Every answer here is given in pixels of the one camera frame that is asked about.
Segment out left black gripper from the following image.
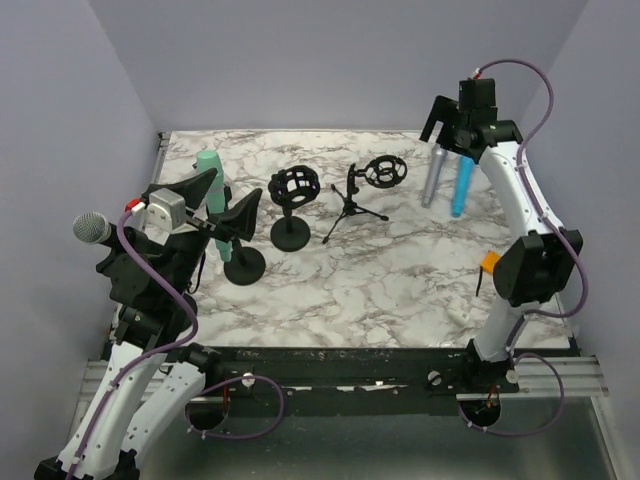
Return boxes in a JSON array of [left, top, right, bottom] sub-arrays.
[[164, 168, 262, 296]]

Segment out blue microphone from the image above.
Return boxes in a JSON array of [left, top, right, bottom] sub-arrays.
[[451, 156, 475, 218]]

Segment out grey microphone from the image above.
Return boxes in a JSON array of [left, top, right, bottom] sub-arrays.
[[421, 145, 448, 208]]

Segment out black round-base shock mount stand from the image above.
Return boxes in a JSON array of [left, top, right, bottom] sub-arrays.
[[268, 165, 321, 252]]

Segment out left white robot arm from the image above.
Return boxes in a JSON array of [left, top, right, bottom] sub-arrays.
[[34, 167, 262, 479]]

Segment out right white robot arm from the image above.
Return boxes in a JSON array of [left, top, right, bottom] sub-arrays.
[[420, 78, 583, 392]]

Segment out teal microphone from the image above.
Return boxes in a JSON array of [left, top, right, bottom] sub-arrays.
[[195, 149, 234, 264]]

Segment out black round-base clip stand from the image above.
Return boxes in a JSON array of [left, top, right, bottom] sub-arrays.
[[223, 239, 266, 286]]

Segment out black microphone silver grille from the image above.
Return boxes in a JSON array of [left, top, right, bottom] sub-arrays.
[[72, 212, 118, 248]]

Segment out orange tape measure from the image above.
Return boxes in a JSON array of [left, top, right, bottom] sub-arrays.
[[475, 251, 501, 297]]

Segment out small white plastic piece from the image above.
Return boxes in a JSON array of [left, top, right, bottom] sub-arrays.
[[446, 298, 470, 328]]

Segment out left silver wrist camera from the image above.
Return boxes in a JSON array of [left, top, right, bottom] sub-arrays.
[[126, 187, 187, 233]]

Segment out black tripod shock mount stand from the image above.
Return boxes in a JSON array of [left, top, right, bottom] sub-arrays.
[[322, 155, 408, 244]]

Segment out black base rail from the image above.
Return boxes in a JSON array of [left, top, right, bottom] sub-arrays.
[[169, 347, 519, 418]]

